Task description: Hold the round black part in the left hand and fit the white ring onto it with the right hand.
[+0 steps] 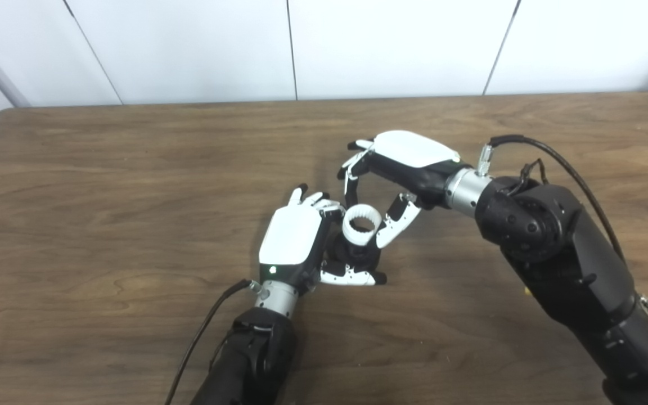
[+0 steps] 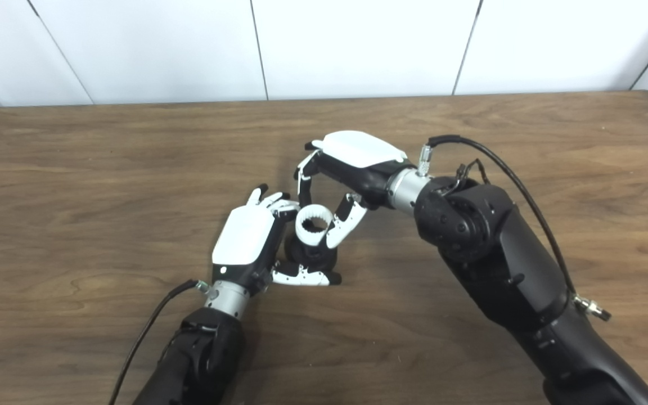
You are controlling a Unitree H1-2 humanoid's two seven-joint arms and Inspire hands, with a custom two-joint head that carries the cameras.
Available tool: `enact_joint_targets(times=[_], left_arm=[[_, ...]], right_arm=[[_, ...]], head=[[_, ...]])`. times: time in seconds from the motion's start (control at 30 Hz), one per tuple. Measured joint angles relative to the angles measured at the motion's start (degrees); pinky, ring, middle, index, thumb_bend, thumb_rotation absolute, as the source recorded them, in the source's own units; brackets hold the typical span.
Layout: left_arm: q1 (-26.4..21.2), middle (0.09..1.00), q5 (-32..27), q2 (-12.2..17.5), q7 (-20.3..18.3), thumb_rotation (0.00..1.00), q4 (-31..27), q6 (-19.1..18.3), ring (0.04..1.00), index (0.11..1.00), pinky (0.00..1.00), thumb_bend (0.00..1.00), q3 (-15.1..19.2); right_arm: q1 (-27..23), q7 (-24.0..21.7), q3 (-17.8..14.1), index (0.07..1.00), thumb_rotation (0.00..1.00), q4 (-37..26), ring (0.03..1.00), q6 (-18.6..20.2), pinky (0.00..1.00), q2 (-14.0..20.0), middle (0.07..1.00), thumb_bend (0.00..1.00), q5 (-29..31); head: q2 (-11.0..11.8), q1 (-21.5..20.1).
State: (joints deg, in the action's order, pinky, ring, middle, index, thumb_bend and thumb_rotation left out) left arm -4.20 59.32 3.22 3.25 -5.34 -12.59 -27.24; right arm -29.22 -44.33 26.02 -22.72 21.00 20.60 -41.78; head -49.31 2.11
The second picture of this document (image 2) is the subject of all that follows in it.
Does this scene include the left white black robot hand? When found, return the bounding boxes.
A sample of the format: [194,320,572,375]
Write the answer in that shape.
[211,184,343,296]

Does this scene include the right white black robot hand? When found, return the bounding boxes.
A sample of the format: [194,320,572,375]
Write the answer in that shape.
[293,130,409,250]

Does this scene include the white plastic ring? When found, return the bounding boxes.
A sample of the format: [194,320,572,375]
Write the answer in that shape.
[295,205,334,248]

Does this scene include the round black plastic part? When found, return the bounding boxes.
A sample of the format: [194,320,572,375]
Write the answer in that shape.
[283,228,339,276]

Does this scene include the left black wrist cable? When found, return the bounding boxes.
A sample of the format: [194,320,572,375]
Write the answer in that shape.
[108,279,212,405]

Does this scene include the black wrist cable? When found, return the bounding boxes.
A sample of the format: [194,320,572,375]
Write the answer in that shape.
[418,134,611,322]
[108,279,212,405]

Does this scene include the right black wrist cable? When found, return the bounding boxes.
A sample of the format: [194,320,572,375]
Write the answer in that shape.
[418,134,611,322]

